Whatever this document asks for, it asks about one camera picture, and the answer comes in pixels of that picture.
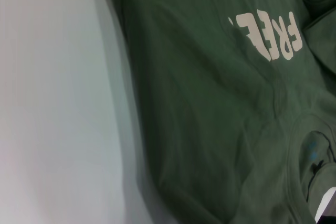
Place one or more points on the dark green FREE! t-shirt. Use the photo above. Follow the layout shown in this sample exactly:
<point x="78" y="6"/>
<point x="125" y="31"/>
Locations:
<point x="210" y="103"/>

